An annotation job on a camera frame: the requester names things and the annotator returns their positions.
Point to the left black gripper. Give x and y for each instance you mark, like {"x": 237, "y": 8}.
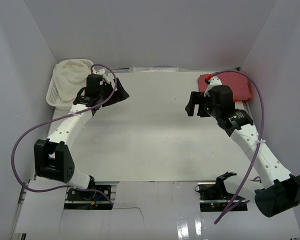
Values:
{"x": 120, "y": 95}

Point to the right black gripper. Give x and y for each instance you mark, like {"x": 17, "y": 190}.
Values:
{"x": 190, "y": 108}

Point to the white t shirt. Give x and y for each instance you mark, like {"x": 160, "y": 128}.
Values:
{"x": 69, "y": 76}

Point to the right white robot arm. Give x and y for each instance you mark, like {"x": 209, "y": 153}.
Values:
{"x": 279, "y": 189}

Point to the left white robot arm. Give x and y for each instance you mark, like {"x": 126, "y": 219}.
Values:
{"x": 53, "y": 158}

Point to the folded red t shirt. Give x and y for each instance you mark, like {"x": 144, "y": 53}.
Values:
{"x": 237, "y": 82}

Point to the folded orange t shirt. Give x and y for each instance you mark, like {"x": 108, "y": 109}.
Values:
{"x": 241, "y": 100}

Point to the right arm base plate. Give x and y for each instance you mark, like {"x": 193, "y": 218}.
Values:
{"x": 213, "y": 196}

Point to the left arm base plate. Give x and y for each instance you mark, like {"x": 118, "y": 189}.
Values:
{"x": 91, "y": 201}

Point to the aluminium frame rail left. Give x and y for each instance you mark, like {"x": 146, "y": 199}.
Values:
{"x": 25, "y": 167}

